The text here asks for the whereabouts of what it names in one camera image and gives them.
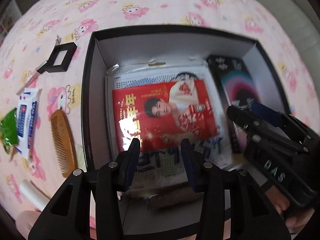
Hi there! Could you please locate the black screen protector box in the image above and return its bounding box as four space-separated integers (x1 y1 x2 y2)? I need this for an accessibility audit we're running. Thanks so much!
207 55 260 154

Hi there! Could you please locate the red packet with man photo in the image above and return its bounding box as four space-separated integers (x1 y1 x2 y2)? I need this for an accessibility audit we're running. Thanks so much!
112 77 217 152

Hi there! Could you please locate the right human hand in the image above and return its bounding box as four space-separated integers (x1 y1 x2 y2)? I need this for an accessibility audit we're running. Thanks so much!
265 186 315 233

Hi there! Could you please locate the wooden brown comb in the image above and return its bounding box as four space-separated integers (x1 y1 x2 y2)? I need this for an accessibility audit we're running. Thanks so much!
50 109 77 178

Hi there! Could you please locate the white paper roll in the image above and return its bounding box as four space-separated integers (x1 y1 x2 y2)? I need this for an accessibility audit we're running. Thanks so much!
20 180 50 212

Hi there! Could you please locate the dotted white plastic packet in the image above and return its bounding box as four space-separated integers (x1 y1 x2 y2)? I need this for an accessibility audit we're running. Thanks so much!
105 61 234 193

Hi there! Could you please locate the large black cardboard box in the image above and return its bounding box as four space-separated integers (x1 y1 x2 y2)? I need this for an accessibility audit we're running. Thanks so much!
81 25 291 239

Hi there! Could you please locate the white blue alcohol wipes pack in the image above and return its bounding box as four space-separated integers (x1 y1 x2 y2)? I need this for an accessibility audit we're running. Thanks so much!
16 88 40 160

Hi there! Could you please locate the green foil snack bag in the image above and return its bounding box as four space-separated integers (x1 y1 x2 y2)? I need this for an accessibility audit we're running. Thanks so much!
1 108 18 154

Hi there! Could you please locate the small black display case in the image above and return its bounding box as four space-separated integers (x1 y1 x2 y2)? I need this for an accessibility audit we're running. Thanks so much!
45 42 77 73

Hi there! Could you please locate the pink cartoon bed sheet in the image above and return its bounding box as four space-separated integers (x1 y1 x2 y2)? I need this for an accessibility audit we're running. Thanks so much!
1 0 319 238

